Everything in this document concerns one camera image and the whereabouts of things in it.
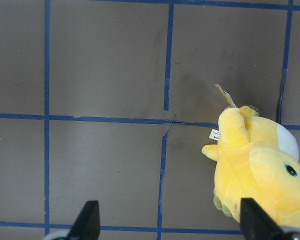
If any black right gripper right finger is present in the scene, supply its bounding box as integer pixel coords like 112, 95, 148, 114
240, 198, 284, 240

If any yellow plush dinosaur toy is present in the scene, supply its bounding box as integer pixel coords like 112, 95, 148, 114
201, 91, 300, 228

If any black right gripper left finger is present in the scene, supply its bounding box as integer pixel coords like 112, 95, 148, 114
68, 200, 101, 240

